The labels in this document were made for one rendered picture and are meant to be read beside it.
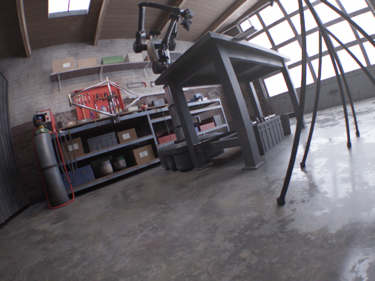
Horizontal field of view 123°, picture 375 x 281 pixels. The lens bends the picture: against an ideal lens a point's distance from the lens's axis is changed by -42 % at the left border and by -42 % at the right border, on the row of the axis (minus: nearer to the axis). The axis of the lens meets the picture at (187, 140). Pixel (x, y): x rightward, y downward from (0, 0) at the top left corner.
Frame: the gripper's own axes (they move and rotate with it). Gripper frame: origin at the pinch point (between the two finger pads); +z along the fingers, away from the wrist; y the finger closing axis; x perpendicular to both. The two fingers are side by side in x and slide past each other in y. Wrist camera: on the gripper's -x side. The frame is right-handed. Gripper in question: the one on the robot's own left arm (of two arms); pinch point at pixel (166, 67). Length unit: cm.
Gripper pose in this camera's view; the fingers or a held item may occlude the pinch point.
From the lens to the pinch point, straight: 169.5
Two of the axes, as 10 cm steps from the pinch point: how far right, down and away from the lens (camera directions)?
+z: 3.0, 9.5, 0.4
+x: 1.0, -0.7, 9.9
